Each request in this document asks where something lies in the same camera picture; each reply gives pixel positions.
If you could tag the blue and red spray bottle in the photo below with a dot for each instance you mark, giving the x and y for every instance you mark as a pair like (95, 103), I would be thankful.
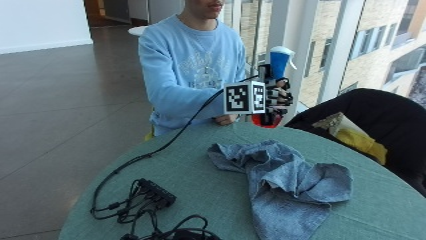
(280, 63)

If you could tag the white marker cube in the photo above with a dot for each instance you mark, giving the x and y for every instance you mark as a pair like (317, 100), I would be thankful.
(240, 97)

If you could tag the white window pillar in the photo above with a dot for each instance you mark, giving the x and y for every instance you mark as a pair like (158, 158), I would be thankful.
(293, 33)

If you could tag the yellow and beige bag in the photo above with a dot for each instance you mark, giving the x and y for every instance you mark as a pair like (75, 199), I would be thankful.
(355, 138)

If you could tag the the person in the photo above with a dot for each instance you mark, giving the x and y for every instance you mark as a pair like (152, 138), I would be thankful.
(187, 63)

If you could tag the black chair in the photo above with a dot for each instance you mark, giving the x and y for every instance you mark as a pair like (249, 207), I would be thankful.
(391, 123)

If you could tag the blue-grey cloth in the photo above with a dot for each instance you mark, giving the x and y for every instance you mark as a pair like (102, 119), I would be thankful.
(284, 186)

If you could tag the green tablecloth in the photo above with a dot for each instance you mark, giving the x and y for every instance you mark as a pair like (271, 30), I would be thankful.
(187, 173)

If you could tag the yellow chair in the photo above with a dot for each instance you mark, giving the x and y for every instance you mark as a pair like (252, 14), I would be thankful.
(150, 135)

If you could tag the white round table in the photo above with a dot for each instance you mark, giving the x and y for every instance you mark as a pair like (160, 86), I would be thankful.
(138, 30)

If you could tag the black hub box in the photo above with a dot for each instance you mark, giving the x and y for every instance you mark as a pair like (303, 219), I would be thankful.
(158, 193)

